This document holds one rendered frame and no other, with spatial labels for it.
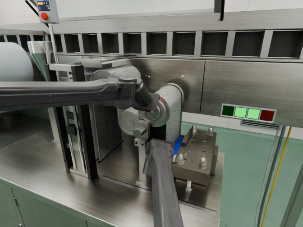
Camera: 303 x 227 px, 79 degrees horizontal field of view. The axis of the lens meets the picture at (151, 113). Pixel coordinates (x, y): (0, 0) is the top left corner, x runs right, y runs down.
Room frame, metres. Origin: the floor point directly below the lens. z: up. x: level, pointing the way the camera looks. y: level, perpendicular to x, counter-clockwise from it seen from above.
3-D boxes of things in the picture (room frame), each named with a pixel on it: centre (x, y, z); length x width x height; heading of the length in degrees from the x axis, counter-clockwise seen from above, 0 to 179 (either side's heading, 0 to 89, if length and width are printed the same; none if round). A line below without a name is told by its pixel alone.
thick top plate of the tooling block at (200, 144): (0.81, -0.24, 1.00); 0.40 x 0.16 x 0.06; 158
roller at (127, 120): (0.89, 0.05, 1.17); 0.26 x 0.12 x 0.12; 158
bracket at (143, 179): (0.71, 0.04, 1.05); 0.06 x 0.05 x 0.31; 158
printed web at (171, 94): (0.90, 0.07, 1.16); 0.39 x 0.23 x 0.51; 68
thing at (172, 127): (0.82, -0.11, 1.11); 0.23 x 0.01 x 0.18; 157
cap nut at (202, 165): (0.65, -0.22, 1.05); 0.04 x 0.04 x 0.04
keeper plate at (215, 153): (0.79, -0.33, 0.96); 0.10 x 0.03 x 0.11; 158
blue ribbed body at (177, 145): (0.81, -0.13, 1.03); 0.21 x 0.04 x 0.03; 158
